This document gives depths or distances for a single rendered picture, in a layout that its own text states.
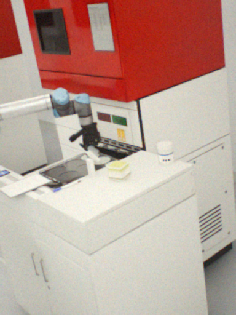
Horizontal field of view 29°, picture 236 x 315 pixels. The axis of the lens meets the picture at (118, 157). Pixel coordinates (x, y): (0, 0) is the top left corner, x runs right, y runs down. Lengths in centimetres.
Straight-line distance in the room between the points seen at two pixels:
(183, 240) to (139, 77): 80
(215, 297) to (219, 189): 63
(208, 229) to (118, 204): 117
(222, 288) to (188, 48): 140
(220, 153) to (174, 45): 75
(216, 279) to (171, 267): 81
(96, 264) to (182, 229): 49
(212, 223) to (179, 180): 92
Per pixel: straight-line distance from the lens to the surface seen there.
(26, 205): 216
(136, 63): 225
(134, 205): 191
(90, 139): 241
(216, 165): 281
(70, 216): 183
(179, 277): 227
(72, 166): 247
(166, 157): 211
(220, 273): 303
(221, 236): 305
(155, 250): 208
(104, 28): 224
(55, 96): 221
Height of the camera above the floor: 181
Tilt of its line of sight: 22 degrees down
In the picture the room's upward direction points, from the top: 9 degrees counter-clockwise
